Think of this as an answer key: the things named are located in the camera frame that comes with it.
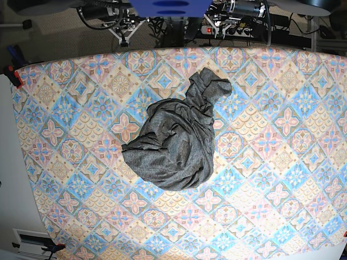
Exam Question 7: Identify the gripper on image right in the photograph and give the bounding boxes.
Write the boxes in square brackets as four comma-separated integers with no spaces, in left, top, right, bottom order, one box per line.
[203,14,230,38]

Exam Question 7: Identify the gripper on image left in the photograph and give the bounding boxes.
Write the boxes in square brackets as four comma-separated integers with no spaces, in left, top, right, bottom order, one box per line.
[108,18,146,47]

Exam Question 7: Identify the grey t-shirt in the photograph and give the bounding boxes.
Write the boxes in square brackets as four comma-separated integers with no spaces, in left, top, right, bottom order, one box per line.
[122,68,233,191]

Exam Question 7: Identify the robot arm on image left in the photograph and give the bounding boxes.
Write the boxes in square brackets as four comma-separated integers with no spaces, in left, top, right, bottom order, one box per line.
[76,1,145,47]

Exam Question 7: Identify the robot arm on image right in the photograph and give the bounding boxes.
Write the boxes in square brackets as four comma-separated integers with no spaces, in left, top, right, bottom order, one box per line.
[200,0,267,39]

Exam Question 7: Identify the white power strip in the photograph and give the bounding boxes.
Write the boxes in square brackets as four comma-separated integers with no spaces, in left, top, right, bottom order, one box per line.
[200,24,251,38]

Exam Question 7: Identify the red black clamp left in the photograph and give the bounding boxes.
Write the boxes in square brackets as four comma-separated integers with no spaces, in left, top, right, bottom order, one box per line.
[3,66,23,89]

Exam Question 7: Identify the patterned tablecloth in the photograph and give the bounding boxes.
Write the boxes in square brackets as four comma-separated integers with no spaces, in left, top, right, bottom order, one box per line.
[11,47,346,259]

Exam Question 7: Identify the black orange clamp bottom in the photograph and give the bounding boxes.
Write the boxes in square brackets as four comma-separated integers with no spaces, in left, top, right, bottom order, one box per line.
[41,244,66,254]

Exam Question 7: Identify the white vent panel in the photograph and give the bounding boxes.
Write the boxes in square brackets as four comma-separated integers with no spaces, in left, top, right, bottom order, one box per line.
[12,229,53,259]

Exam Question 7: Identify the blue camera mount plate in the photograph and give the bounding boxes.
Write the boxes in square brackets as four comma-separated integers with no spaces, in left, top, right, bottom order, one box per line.
[130,0,212,17]

